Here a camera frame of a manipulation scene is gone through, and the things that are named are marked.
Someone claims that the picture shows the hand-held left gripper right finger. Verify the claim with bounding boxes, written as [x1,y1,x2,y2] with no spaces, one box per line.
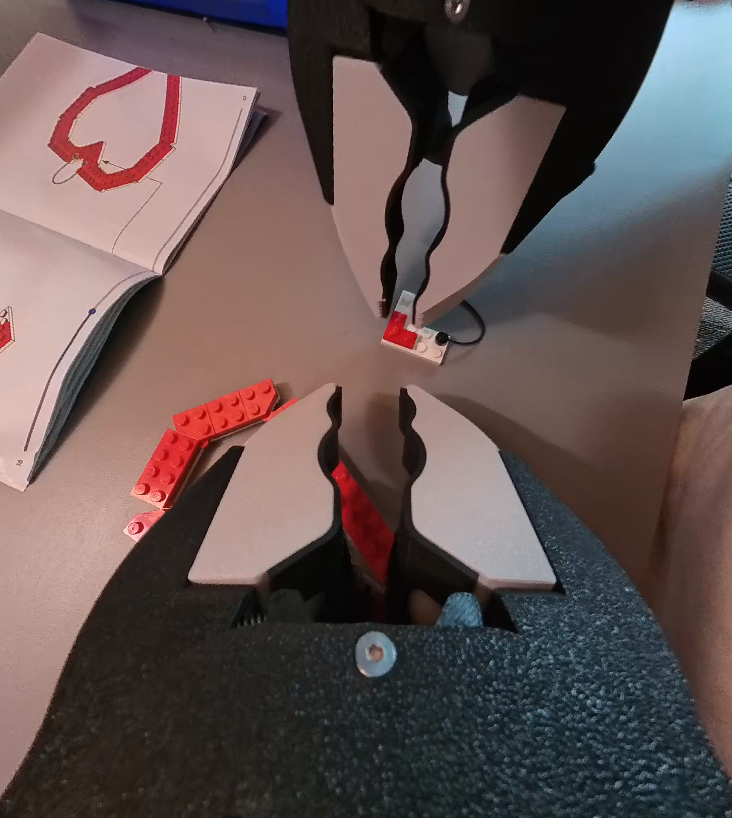
[397,385,559,592]

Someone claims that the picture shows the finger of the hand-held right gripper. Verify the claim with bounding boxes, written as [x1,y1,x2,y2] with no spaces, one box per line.
[331,55,418,318]
[417,95,566,327]

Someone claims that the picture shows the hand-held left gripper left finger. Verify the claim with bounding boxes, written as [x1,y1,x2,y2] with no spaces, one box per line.
[187,383,346,588]

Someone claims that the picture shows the red brick heart frame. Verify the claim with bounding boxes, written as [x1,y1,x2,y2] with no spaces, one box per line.
[124,379,396,588]

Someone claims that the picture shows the small red plate brick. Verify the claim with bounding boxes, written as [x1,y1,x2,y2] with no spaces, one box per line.
[384,311,419,349]

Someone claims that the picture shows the white plate brick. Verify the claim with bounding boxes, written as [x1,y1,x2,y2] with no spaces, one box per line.
[382,289,451,365]

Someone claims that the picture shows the white instruction booklet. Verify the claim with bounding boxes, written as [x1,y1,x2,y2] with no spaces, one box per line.
[0,33,269,493]

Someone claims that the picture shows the grey desk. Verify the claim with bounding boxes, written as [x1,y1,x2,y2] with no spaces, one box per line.
[0,0,732,818]

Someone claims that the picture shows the blue plastic bin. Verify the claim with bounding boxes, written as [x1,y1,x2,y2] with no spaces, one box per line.
[120,0,290,29]

